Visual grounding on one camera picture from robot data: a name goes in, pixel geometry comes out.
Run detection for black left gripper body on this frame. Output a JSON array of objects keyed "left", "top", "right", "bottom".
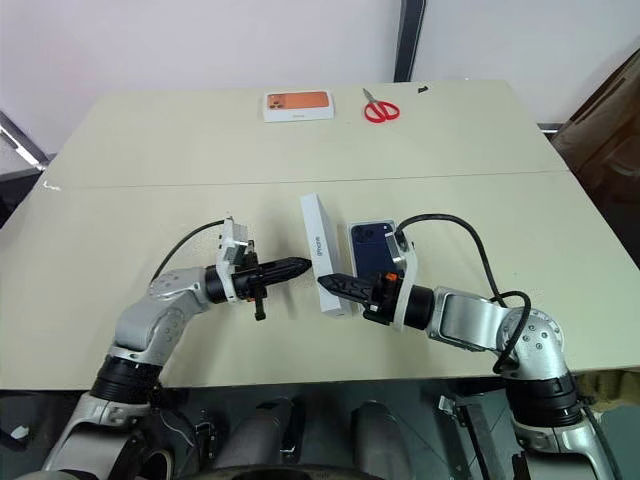
[{"left": 233, "top": 239, "right": 271, "bottom": 322}]

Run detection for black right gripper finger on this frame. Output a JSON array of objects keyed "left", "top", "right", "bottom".
[{"left": 318, "top": 272, "right": 375, "bottom": 308}]

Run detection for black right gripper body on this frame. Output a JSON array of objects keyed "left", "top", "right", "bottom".
[{"left": 362, "top": 270, "right": 401, "bottom": 326}]

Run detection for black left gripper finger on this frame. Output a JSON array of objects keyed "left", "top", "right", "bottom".
[{"left": 258, "top": 257, "right": 313, "bottom": 287}]

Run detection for white phone box lid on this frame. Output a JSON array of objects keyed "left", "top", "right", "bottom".
[{"left": 298, "top": 191, "right": 407, "bottom": 321}]

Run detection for orange printed phone box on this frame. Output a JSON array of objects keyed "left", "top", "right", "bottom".
[{"left": 261, "top": 90, "right": 337, "bottom": 124}]

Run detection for dark rounded shape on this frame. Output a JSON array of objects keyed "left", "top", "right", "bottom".
[
  {"left": 348, "top": 399, "right": 427, "bottom": 470},
  {"left": 214, "top": 397, "right": 307, "bottom": 470}
]

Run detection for dark machinery under table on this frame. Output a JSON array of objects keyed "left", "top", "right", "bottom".
[{"left": 119, "top": 388, "right": 217, "bottom": 480}]

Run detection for brown cardboard panel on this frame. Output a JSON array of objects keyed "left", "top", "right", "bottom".
[{"left": 550, "top": 43, "right": 640, "bottom": 202}]

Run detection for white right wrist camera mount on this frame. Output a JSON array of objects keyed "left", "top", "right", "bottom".
[{"left": 383, "top": 222, "right": 420, "bottom": 333}]

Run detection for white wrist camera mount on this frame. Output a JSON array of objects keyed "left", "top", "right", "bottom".
[
  {"left": 215, "top": 215, "right": 252, "bottom": 304},
  {"left": 383, "top": 222, "right": 420, "bottom": 333}
]

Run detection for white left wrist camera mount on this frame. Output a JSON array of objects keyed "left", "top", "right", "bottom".
[{"left": 215, "top": 215, "right": 252, "bottom": 304}]

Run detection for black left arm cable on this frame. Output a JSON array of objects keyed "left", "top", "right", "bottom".
[{"left": 151, "top": 217, "right": 234, "bottom": 282}]

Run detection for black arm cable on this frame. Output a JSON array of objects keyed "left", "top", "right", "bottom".
[
  {"left": 151, "top": 217, "right": 234, "bottom": 282},
  {"left": 394, "top": 213, "right": 534, "bottom": 375}
]

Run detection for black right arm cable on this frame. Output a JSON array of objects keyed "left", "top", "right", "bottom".
[{"left": 394, "top": 213, "right": 534, "bottom": 375}]

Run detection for metal table leg bracket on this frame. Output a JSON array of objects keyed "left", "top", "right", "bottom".
[{"left": 438, "top": 393, "right": 490, "bottom": 480}]

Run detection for red handled scissors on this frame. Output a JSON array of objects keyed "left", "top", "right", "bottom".
[{"left": 361, "top": 87, "right": 403, "bottom": 125}]

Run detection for dark upright wall post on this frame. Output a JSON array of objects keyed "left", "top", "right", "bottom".
[{"left": 392, "top": 0, "right": 429, "bottom": 83}]

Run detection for grey metal frame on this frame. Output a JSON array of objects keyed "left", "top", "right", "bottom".
[{"left": 0, "top": 109, "right": 52, "bottom": 177}]

